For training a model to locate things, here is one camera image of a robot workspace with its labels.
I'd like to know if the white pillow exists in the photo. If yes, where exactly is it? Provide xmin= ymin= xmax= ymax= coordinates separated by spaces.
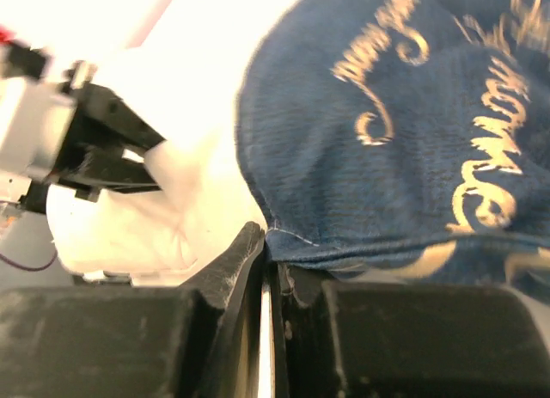
xmin=47 ymin=0 xmax=298 ymax=286

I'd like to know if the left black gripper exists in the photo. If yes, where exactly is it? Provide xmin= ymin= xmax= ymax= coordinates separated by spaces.
xmin=25 ymin=82 xmax=164 ymax=213

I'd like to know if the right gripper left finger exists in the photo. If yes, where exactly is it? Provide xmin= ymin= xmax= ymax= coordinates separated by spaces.
xmin=180 ymin=222 xmax=265 ymax=397

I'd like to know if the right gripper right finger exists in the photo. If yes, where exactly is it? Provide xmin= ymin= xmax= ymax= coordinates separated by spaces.
xmin=267 ymin=263 xmax=339 ymax=397

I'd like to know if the dark blue embroidered pillowcase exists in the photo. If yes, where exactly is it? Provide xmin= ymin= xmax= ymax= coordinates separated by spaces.
xmin=236 ymin=0 xmax=549 ymax=302

